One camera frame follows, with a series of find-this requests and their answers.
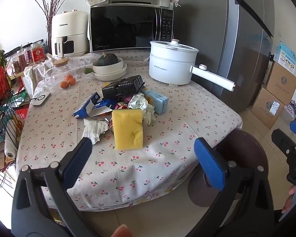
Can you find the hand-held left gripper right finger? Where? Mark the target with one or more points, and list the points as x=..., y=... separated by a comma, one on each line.
x=209, y=164

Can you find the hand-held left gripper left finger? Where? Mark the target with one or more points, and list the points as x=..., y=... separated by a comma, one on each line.
x=77, y=161

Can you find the torn white wrapper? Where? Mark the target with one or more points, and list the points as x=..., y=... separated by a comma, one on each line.
x=93, y=128

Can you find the blue and white carton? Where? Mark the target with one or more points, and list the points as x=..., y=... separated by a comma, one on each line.
x=82, y=111

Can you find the yellow sponge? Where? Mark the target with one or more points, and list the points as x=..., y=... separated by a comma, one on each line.
x=127, y=128

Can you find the white tissue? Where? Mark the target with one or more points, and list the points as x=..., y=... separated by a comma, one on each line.
x=138, y=102

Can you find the person's right hand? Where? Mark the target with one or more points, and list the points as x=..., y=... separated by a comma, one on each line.
x=289, y=201

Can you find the person's left hand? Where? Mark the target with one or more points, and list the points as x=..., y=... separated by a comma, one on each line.
x=122, y=231

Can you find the white printed bag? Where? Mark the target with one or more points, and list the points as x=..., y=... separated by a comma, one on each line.
x=292, y=109

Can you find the cardboard box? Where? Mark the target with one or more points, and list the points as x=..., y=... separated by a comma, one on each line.
x=281, y=84
x=266, y=108

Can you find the cherry print tablecloth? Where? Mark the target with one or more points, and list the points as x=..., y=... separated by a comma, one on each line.
x=162, y=128

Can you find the white twine spool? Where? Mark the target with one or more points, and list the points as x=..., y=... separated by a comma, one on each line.
x=10, y=149

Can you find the red drink can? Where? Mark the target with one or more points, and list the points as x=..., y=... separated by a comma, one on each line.
x=120, y=106

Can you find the white small device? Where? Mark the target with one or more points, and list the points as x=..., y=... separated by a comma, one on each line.
x=42, y=98

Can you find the light blue printed box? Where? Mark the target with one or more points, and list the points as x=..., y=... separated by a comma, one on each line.
x=286, y=56

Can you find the small orange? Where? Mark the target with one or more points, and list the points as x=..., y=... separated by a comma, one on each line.
x=69, y=76
x=71, y=81
x=64, y=85

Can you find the black plastic tray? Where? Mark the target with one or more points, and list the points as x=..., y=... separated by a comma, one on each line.
x=133, y=84
x=112, y=90

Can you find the glass jug wooden lid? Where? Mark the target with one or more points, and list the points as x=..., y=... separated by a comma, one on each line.
x=56, y=75

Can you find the white plate stack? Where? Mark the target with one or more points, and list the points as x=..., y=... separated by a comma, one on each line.
x=113, y=76

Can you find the white electric pot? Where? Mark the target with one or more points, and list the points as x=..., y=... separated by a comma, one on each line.
x=170, y=69

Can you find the dark green pumpkin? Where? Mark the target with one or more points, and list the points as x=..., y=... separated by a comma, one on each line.
x=108, y=60

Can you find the glass spice jar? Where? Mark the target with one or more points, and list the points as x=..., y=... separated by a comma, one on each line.
x=26, y=56
x=16, y=64

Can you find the red label glass jar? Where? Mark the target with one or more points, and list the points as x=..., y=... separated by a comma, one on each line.
x=37, y=53

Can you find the grey refrigerator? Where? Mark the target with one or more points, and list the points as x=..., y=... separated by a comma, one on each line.
x=212, y=42

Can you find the white air fryer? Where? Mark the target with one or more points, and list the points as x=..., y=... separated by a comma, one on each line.
x=69, y=27

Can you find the black microwave oven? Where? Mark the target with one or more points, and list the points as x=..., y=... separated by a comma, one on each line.
x=123, y=27

